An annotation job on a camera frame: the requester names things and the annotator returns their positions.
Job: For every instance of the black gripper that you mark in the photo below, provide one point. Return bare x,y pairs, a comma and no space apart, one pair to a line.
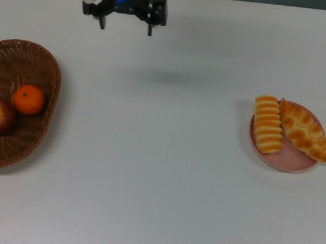
129,6

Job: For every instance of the orange mandarin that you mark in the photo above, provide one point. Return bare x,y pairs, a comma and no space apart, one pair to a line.
29,99

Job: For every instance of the striped bread roll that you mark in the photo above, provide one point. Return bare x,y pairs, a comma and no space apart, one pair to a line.
267,125

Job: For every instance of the braided croissant bread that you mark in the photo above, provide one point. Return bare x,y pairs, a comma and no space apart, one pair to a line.
306,132

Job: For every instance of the brown woven basket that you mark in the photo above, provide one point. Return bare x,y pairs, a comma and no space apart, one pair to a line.
7,139

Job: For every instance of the pink plate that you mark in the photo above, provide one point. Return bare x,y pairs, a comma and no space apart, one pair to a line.
288,161

